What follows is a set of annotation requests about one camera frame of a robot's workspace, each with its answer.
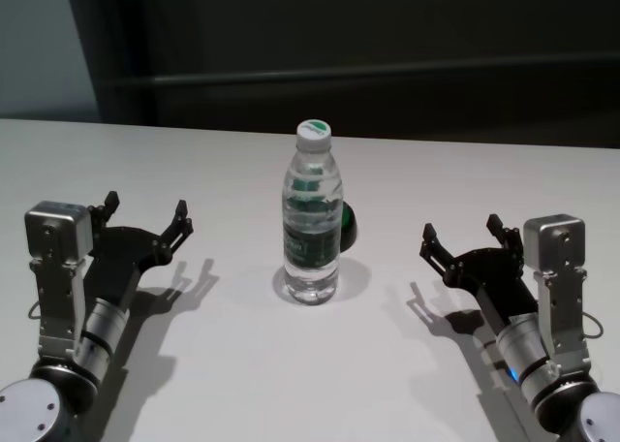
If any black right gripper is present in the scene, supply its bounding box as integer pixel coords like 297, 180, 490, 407
418, 213, 541, 324

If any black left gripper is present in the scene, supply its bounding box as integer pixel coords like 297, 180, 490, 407
84, 189, 196, 310

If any dark grey wall rail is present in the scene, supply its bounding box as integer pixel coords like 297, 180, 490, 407
101, 65, 620, 88

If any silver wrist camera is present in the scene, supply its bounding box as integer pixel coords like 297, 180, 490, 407
23, 200, 94, 361
522, 213, 591, 362

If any green YES push button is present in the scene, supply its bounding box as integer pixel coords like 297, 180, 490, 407
338, 202, 361, 256

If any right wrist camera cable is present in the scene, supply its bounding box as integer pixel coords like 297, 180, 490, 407
582, 312, 605, 342

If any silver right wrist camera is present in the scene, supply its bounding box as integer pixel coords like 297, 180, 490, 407
522, 213, 591, 362

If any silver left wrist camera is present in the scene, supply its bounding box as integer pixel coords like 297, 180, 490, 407
23, 200, 94, 361

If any clear water bottle green label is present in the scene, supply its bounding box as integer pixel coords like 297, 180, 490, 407
280, 119, 346, 307

